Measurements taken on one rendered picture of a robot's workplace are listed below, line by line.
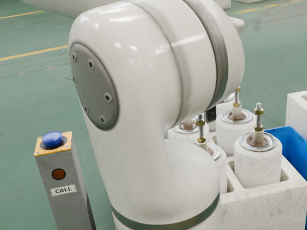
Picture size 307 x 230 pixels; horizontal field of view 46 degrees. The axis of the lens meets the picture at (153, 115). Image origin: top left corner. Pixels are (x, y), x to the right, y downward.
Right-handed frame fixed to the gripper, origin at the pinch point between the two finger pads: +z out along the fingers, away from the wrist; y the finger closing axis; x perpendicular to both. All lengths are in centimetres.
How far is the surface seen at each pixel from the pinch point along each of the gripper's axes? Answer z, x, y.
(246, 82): 35, 63, -69
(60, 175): 9.1, -27.8, -7.4
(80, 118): 35, -11, -82
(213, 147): 9.9, 2.7, -0.2
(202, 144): 7.4, -0.6, 1.1
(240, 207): 19.3, 2.9, 8.7
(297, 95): 17, 44, -20
